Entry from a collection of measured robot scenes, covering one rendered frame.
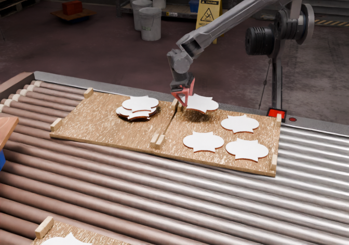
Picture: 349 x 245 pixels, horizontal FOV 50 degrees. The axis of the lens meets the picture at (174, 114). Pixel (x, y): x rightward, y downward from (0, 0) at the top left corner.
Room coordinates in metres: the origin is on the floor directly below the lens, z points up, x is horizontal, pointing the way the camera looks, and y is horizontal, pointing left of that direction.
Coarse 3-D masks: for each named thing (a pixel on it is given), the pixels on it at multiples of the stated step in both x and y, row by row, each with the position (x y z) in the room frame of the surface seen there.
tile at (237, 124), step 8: (224, 120) 1.22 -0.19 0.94; (232, 120) 1.22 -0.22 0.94; (240, 120) 1.22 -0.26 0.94; (248, 120) 1.22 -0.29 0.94; (256, 120) 1.22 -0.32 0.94; (224, 128) 1.17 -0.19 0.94; (232, 128) 1.17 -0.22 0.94; (240, 128) 1.17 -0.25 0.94; (248, 128) 1.17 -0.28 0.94; (256, 128) 1.18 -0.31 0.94
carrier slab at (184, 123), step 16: (192, 112) 1.30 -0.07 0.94; (208, 112) 1.30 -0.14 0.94; (224, 112) 1.30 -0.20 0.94; (176, 128) 1.18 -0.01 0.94; (192, 128) 1.18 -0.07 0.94; (208, 128) 1.18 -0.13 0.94; (272, 128) 1.18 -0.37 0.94; (176, 144) 1.08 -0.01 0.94; (224, 144) 1.08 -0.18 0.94; (272, 144) 1.08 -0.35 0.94; (192, 160) 1.00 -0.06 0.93; (208, 160) 0.99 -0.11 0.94; (224, 160) 0.99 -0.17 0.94; (240, 160) 0.99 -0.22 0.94; (272, 176) 0.92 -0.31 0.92
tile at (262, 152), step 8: (232, 144) 1.07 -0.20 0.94; (240, 144) 1.07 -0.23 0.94; (248, 144) 1.07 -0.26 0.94; (256, 144) 1.07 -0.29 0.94; (232, 152) 1.02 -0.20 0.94; (240, 152) 1.02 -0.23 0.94; (248, 152) 1.02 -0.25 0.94; (256, 152) 1.02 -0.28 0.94; (264, 152) 1.02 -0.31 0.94; (256, 160) 0.97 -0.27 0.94
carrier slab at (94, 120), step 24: (96, 96) 1.44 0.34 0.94; (120, 96) 1.44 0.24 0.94; (72, 120) 1.24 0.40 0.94; (96, 120) 1.24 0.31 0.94; (120, 120) 1.24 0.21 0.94; (144, 120) 1.24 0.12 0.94; (168, 120) 1.24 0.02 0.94; (96, 144) 1.10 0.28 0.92; (120, 144) 1.08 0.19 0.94; (144, 144) 1.08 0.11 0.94
